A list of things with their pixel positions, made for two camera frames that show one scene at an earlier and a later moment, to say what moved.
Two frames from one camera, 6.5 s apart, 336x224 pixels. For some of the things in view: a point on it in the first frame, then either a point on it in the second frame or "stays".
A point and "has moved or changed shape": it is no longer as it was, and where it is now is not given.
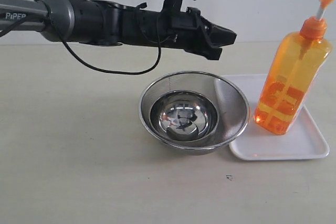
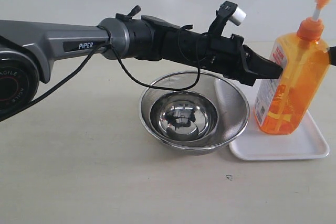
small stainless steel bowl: [184, 116] stays
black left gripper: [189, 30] -> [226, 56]
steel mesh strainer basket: [195, 113] stays
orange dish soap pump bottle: [293, 71] has moved or changed shape
